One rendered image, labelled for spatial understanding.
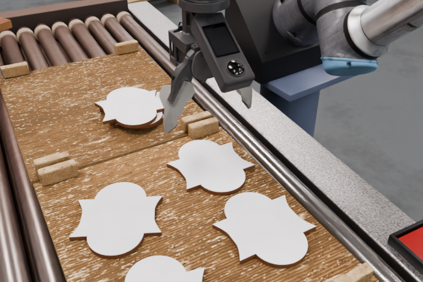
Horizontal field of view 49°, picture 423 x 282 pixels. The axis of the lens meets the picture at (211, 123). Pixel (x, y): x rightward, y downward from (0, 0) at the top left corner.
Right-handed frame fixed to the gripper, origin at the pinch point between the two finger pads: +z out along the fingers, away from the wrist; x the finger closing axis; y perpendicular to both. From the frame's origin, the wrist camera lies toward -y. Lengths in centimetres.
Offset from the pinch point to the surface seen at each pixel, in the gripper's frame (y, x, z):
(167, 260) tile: -15.2, 15.0, 8.0
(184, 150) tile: 5.4, 2.4, 8.0
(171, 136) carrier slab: 11.4, 2.2, 8.9
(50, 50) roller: 66, 13, 11
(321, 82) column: 24, -45, 16
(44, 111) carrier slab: 31.9, 20.9, 8.9
